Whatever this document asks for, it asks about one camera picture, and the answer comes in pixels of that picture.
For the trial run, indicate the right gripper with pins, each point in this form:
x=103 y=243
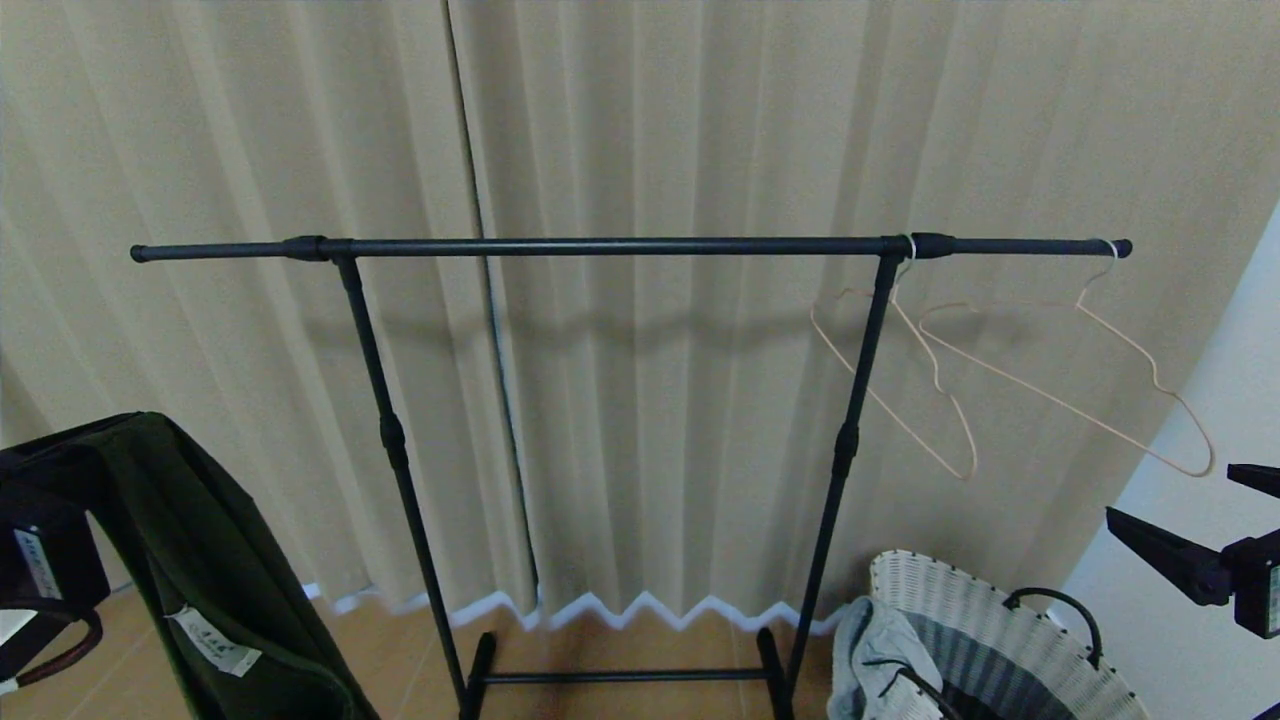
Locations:
x=1255 y=585

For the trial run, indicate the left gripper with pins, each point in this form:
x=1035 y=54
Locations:
x=55 y=540

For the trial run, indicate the green long-sleeved shirt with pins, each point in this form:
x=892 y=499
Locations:
x=200 y=540

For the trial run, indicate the pink clothes hanger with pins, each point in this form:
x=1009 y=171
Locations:
x=900 y=412
x=1050 y=399

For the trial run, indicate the white laundry basket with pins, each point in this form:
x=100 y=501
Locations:
x=930 y=580

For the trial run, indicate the black clothes rack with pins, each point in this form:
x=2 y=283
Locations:
x=600 y=246

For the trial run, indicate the pale grey garment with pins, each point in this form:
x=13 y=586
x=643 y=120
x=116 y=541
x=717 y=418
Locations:
x=880 y=650

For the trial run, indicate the beige curtain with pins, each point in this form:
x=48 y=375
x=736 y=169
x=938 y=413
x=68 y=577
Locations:
x=650 y=120

